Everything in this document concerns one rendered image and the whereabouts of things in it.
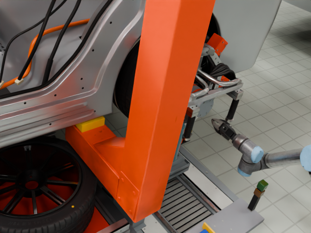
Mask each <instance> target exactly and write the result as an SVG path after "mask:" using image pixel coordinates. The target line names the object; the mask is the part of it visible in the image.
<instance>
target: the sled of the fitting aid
mask: <svg viewBox="0 0 311 233"><path fill-rule="evenodd" d="M189 166H190V162H189V161H188V160H187V159H186V158H185V157H184V159H183V161H182V162H180V163H178V164H176V165H174V166H172V167H171V170H170V174H169V177H168V180H170V179H172V178H174V177H176V176H178V175H180V174H182V173H184V172H186V171H188V169H189Z"/></svg>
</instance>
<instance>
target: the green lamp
mask: <svg viewBox="0 0 311 233"><path fill-rule="evenodd" d="M256 187H257V188H258V189H260V190H261V191H264V190H265V189H266V188H267V187H268V183H267V182H266V181H265V180H264V179H263V180H261V181H259V182H258V184H257V186H256Z"/></svg>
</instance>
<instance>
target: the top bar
mask: <svg viewBox="0 0 311 233"><path fill-rule="evenodd" d="M242 86H243V83H242V82H241V84H240V85H236V84H234V85H231V86H222V87H220V88H217V89H214V90H211V91H208V93H206V94H204V95H202V96H199V97H197V98H196V100H194V101H190V100H189V102H188V106H187V107H189V106H192V105H195V104H198V103H201V102H204V101H206V100H209V99H212V98H215V97H217V96H220V95H223V94H226V93H229V92H231V91H234V90H237V89H240V88H242Z"/></svg>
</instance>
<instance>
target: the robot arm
mask: <svg viewBox="0 0 311 233"><path fill-rule="evenodd" d="M214 121H216V122H217V123H219V124H220V126H219V125H217V124H216V123H215V122H214ZM211 122H212V124H213V127H214V129H215V131H216V132H217V133H218V134H220V135H222V136H223V137H224V138H225V139H227V140H228V141H229V139H231V140H232V143H233V146H234V147H235V148H236V149H237V150H239V151H240V152H241V153H242V157H241V159H240V162H239V164H238V168H237V170H238V172H239V173H240V174H241V175H242V176H245V177H249V176H251V175H252V173H253V172H256V171H260V170H264V169H270V168H275V167H283V166H293V165H302V167H304V169H305V170H307V171H308V172H309V175H310V177H311V144H310V145H308V146H306V147H304V148H298V149H293V150H287V151H282V152H276V153H265V154H264V151H263V150H262V149H261V148H260V147H259V146H258V145H256V144H255V143H253V142H252V141H251V140H250V139H249V138H248V137H247V136H244V135H243V134H242V135H241V134H236V132H235V130H234V129H233V128H232V127H231V126H230V124H229V123H228V122H227V121H226V120H222V119H216V118H213V119H212V120H211Z"/></svg>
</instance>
